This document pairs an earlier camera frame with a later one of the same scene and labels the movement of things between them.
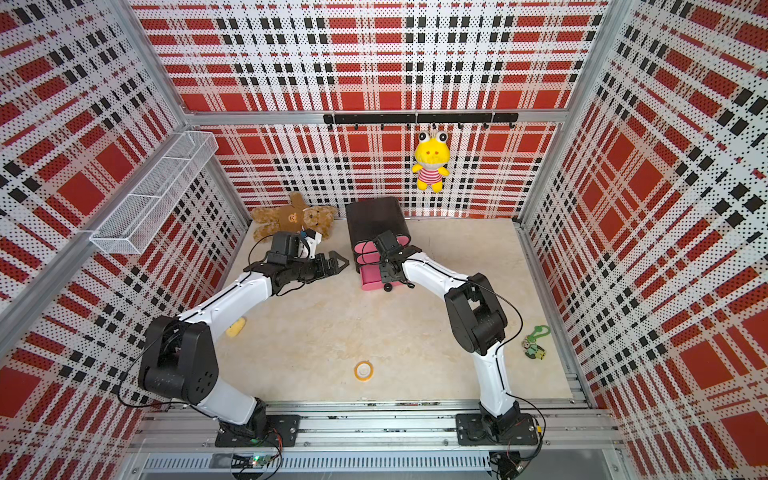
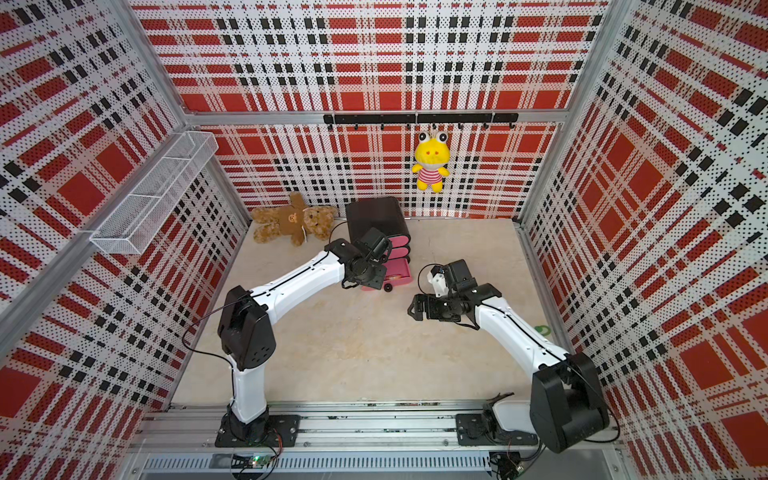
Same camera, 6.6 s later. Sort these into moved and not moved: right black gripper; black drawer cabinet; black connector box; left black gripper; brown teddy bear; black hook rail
Moved: left black gripper; right black gripper
Not moved: black hook rail; black drawer cabinet; black connector box; brown teddy bear
